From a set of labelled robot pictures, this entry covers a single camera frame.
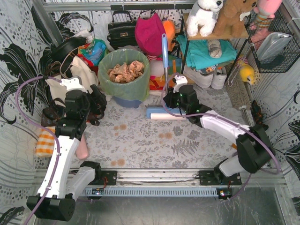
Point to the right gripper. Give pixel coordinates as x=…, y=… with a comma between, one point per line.
x=169, y=101

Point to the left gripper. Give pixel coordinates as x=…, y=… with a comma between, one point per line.
x=95, y=103

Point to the blue trash bin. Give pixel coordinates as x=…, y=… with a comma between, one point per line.
x=127, y=103

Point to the blue lint roller mop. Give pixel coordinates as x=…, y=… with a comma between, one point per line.
x=163, y=112

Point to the green trash bag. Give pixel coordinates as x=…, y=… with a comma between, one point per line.
x=135, y=90

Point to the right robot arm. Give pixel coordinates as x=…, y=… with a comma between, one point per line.
x=253, y=145

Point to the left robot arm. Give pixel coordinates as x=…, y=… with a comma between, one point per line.
x=57, y=195

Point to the rainbow striped bag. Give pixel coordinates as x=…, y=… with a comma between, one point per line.
x=174, y=66

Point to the cream canvas tote bag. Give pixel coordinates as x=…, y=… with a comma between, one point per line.
x=80, y=69

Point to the magenta cloth bag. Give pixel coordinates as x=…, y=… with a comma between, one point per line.
x=148, y=34

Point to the crumpled brown paper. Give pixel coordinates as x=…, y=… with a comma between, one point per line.
x=126, y=73

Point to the white sneakers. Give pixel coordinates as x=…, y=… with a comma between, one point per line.
x=214, y=79

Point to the pink faced plush doll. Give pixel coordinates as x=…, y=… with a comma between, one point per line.
x=156, y=66

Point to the teal folded cloth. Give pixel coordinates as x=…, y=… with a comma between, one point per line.
x=198, y=54

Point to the colourful printed cloth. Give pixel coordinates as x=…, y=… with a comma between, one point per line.
x=93, y=52

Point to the orange checkered cloth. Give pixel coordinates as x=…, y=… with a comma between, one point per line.
x=44, y=145

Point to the yellow plush toy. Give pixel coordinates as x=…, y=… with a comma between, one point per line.
x=246, y=71

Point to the wooden shelf rack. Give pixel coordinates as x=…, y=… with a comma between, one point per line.
x=213, y=43

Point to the black leather handbag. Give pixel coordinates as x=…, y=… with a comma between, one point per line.
x=121, y=34

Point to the orange plush toy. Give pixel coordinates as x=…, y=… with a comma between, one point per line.
x=170, y=33

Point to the white plush dog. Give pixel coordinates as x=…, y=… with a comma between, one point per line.
x=203, y=17

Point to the brown plush bear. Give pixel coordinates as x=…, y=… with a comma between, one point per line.
x=232, y=15

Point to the silver foil pouch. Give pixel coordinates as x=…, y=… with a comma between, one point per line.
x=273, y=44

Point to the pink plush toy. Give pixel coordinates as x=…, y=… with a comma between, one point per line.
x=265, y=14

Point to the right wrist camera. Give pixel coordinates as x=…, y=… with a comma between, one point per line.
x=180, y=80

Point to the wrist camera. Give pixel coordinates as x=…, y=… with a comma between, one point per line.
x=73, y=83
x=180, y=80

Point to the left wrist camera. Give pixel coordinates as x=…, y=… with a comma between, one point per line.
x=73, y=83

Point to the black wire basket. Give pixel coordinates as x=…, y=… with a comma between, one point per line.
x=288, y=56

